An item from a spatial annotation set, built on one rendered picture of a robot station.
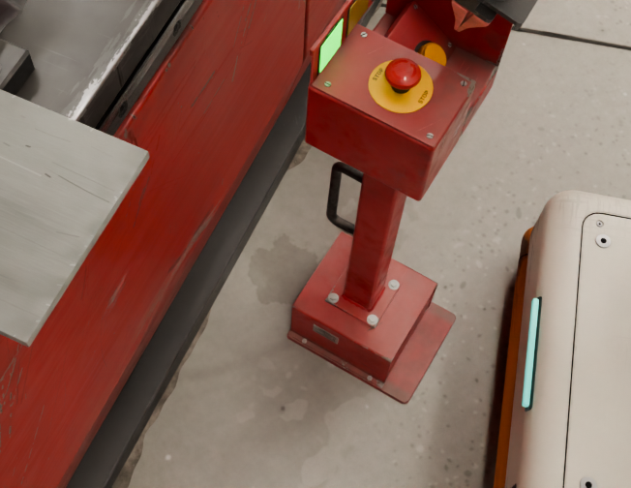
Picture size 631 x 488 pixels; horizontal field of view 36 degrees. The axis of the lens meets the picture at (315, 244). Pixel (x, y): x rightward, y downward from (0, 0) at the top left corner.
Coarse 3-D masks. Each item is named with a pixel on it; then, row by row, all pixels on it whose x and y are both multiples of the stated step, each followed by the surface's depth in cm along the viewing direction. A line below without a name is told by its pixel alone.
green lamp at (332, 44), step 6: (342, 24) 106; (336, 30) 105; (330, 36) 104; (336, 36) 106; (324, 42) 104; (330, 42) 105; (336, 42) 107; (324, 48) 105; (330, 48) 107; (336, 48) 109; (324, 54) 106; (330, 54) 108; (324, 60) 107; (324, 66) 108
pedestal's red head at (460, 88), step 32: (352, 0) 106; (416, 0) 118; (448, 0) 115; (352, 32) 111; (384, 32) 121; (416, 32) 117; (448, 32) 119; (480, 32) 116; (352, 64) 109; (448, 64) 119; (480, 64) 120; (320, 96) 108; (352, 96) 107; (448, 96) 108; (480, 96) 118; (320, 128) 114; (352, 128) 110; (384, 128) 107; (416, 128) 106; (448, 128) 107; (352, 160) 116; (384, 160) 112; (416, 160) 108; (416, 192) 114
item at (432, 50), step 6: (420, 48) 117; (426, 48) 116; (432, 48) 117; (438, 48) 117; (426, 54) 116; (432, 54) 117; (438, 54) 117; (444, 54) 118; (438, 60) 117; (444, 60) 118
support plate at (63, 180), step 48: (0, 96) 79; (0, 144) 77; (48, 144) 77; (96, 144) 77; (0, 192) 75; (48, 192) 75; (96, 192) 75; (0, 240) 73; (48, 240) 73; (96, 240) 74; (0, 288) 71; (48, 288) 72
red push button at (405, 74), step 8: (392, 64) 106; (400, 64) 106; (408, 64) 106; (416, 64) 106; (392, 72) 106; (400, 72) 105; (408, 72) 106; (416, 72) 106; (392, 80) 105; (400, 80) 105; (408, 80) 105; (416, 80) 105; (392, 88) 108; (400, 88) 105; (408, 88) 105
